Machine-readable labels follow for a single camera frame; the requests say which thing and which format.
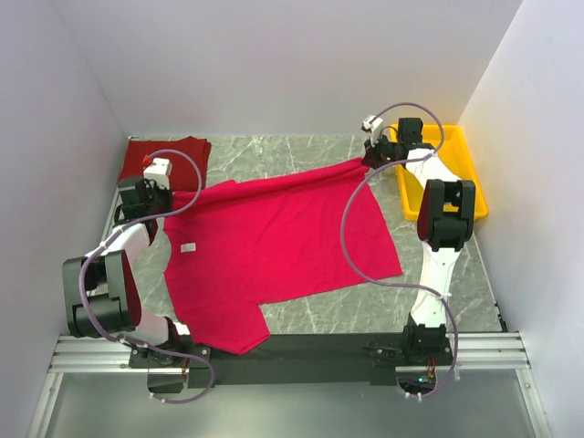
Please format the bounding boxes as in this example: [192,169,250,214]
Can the folded dark red t shirt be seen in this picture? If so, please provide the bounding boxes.
[119,136,212,192]

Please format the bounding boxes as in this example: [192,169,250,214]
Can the black base beam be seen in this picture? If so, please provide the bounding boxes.
[129,333,454,389]

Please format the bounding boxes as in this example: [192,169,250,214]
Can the aluminium frame rail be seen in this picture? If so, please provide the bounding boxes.
[26,186,548,438]

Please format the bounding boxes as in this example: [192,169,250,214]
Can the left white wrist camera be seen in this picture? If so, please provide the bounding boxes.
[142,156,172,190]

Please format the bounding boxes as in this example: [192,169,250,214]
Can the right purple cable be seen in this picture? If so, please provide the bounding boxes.
[340,100,459,401]

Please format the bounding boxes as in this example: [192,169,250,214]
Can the pink t shirt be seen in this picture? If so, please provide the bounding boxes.
[163,159,402,355]

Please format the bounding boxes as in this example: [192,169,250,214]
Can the purple cable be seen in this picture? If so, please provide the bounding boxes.
[78,148,218,405]
[340,100,459,401]

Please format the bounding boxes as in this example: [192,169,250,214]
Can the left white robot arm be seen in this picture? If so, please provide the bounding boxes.
[62,176,183,367]

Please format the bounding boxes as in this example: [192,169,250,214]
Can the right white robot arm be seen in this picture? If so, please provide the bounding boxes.
[361,115,475,364]

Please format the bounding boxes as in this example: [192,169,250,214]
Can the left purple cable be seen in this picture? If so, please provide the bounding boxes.
[78,148,218,405]

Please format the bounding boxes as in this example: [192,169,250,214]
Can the yellow plastic tray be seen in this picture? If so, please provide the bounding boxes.
[390,122,489,224]

